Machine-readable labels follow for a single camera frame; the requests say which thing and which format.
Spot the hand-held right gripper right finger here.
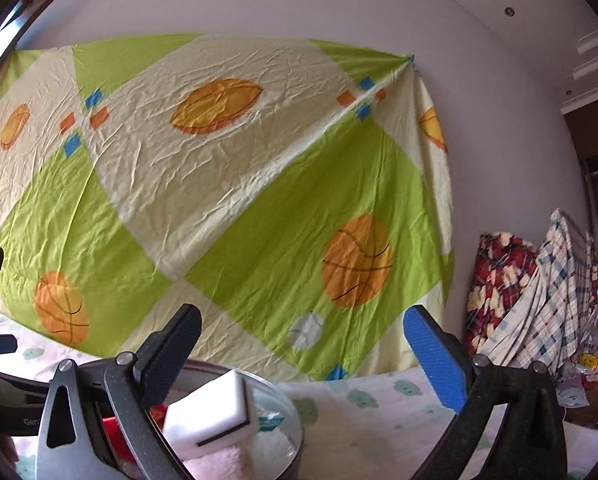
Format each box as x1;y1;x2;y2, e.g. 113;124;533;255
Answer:
403;304;568;480

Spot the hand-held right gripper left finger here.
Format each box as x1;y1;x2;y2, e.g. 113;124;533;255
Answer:
35;303;202;480

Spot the white sponge block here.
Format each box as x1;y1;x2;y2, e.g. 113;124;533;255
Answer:
163;367;260;461

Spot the red gold drawstring pouch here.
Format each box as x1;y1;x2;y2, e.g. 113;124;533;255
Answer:
99;415;134;466

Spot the clear plastic packet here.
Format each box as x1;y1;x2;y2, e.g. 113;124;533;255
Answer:
256;410;284;433

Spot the pink fuzzy towel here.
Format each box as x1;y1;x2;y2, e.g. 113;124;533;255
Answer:
181;442;260;480

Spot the round metal tin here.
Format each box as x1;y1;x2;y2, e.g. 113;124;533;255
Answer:
76;357;306;480

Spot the cloud print table cloth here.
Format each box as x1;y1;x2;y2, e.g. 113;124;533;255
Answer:
0;312;598;480

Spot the red floral quilt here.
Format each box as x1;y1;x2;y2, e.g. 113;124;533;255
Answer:
464;231;540;356

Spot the plaid quilt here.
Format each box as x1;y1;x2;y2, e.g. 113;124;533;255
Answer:
479;208;598;376

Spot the plastic bag with yellow print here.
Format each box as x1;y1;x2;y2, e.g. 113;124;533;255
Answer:
554;310;598;411

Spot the hanging basketball print sheet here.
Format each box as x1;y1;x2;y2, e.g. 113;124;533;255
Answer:
0;32;454;383

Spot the window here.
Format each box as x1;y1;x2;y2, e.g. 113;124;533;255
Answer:
0;0;54;91

